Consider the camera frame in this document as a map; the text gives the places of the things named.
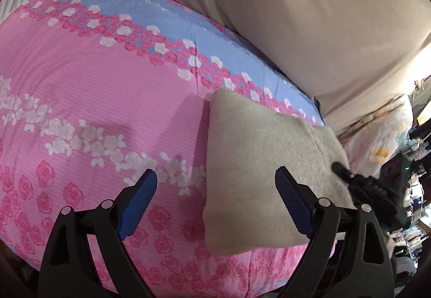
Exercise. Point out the dark cluttered shelf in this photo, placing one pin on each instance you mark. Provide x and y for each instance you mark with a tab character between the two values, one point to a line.
416	203

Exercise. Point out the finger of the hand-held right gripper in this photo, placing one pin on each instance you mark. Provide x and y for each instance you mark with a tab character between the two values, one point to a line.
341	170

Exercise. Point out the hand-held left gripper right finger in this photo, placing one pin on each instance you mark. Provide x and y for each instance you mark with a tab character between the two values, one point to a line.
293	202

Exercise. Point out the pink floral bedsheet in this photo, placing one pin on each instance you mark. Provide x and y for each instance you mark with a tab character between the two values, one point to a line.
101	89

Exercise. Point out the white floral pillow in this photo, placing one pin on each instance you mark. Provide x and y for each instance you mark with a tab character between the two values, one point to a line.
380	136

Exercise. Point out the beige backdrop cloth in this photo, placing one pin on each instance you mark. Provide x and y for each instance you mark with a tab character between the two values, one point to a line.
303	15

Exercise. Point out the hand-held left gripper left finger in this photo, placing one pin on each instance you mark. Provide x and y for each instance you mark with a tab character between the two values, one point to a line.
138	205

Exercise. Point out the beige fluffy towel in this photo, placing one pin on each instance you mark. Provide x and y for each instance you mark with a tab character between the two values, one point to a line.
262	156

